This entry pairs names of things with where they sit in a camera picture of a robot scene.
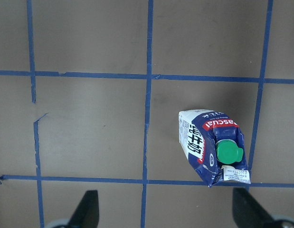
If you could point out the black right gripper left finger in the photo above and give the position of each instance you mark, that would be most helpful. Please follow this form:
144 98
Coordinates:
86 215

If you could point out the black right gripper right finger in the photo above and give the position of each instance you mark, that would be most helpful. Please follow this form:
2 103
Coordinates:
248 213

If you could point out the blue white milk carton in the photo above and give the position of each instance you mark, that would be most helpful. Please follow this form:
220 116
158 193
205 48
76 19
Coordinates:
214 146

